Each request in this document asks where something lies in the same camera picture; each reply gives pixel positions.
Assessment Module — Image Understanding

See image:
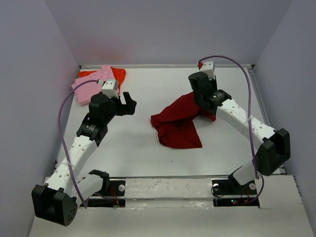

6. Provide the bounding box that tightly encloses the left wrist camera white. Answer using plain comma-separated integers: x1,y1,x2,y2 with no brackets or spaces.
98,79,119,98

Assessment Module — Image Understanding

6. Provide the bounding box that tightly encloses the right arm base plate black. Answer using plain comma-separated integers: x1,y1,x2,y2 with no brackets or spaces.
211,179,260,207

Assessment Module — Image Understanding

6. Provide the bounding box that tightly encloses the back table rail white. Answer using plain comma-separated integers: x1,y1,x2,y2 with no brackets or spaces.
79,64,255,70

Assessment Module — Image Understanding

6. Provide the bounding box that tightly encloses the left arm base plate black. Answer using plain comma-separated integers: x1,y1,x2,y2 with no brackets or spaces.
87,179,126,208

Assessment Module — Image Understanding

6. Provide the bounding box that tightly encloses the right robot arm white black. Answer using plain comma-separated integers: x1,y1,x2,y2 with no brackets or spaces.
188,72,290,194

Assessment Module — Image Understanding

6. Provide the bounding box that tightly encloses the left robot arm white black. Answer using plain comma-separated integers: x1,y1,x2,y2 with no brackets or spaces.
32,92,137,226

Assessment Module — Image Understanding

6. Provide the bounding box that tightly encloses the pink t shirt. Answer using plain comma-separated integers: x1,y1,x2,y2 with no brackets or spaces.
72,65,115,106

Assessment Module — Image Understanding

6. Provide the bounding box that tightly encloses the dark red t shirt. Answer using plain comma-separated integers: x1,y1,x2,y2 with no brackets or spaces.
151,92,216,149

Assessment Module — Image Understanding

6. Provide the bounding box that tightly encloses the orange t shirt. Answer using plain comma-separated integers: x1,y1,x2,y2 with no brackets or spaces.
78,67,126,93

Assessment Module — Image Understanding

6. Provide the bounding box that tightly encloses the front table rail metal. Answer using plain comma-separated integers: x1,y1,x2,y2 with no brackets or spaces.
110,175,229,179

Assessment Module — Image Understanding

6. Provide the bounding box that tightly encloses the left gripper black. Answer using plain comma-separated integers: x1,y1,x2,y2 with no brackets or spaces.
103,92,136,124

